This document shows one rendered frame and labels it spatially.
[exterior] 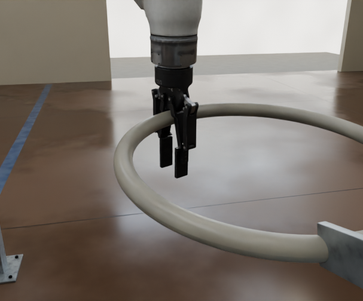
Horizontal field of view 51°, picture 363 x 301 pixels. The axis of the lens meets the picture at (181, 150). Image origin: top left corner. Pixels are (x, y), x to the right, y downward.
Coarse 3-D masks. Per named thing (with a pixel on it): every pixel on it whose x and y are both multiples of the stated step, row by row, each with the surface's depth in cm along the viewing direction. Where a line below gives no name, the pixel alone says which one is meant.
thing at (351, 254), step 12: (324, 228) 40; (336, 228) 39; (324, 240) 41; (336, 240) 39; (348, 240) 37; (360, 240) 36; (336, 252) 39; (348, 252) 37; (360, 252) 36; (324, 264) 41; (336, 264) 39; (348, 264) 37; (360, 264) 36; (348, 276) 38; (360, 276) 36
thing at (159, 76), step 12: (156, 72) 72; (168, 72) 70; (180, 72) 70; (192, 72) 73; (168, 84) 71; (180, 84) 71; (168, 96) 76; (180, 96) 72; (168, 108) 77; (180, 108) 74
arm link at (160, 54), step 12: (156, 36) 68; (192, 36) 68; (156, 48) 69; (168, 48) 68; (180, 48) 68; (192, 48) 69; (156, 60) 70; (168, 60) 69; (180, 60) 69; (192, 60) 70
